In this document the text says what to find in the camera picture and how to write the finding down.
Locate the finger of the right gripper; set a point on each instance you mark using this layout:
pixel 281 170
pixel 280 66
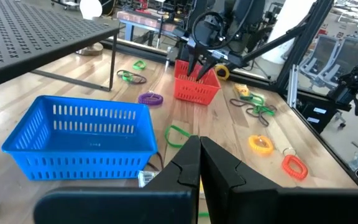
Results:
pixel 192 60
pixel 205 67

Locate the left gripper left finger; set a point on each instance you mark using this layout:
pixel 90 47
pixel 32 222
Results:
pixel 166 205

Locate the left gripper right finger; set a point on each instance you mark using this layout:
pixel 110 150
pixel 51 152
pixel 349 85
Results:
pixel 244 202

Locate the yellow packet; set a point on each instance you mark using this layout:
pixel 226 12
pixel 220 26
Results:
pixel 241 89

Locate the green bands cluster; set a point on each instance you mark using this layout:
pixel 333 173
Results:
pixel 235 101

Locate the green rubber band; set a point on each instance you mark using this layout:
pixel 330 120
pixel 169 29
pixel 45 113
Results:
pixel 203 214
pixel 247 98
pixel 134 66
pixel 264 110
pixel 167 137
pixel 126 77

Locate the yellow coil wristband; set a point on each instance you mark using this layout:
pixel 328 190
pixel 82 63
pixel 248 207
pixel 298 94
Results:
pixel 251 144

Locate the purple coil wristband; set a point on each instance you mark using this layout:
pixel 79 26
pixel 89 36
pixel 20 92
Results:
pixel 141 99

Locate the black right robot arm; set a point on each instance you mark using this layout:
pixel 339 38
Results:
pixel 244 12

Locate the grey mesh office chair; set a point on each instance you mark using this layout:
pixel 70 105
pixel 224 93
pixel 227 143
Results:
pixel 322 53
pixel 350 59

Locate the red plastic basket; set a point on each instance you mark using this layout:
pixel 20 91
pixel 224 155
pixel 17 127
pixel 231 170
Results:
pixel 194 90

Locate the black rubber band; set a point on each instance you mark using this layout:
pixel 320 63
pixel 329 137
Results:
pixel 141 81
pixel 264 122
pixel 158 158

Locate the orange coil wristband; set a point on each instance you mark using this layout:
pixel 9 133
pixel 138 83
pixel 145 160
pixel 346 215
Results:
pixel 285 168

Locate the blue plastic basket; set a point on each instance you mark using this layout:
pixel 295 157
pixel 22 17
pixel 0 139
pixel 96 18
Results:
pixel 82 143

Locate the white bulb on metal base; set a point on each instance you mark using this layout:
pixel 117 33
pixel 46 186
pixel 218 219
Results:
pixel 90 7

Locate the black drawer cabinet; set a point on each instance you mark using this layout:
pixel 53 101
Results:
pixel 315 112

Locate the black perforated metal shelf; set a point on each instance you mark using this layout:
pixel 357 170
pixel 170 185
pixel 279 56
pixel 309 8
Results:
pixel 26 37

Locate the silver metal bracket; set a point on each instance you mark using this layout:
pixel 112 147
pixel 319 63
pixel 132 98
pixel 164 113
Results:
pixel 292 84

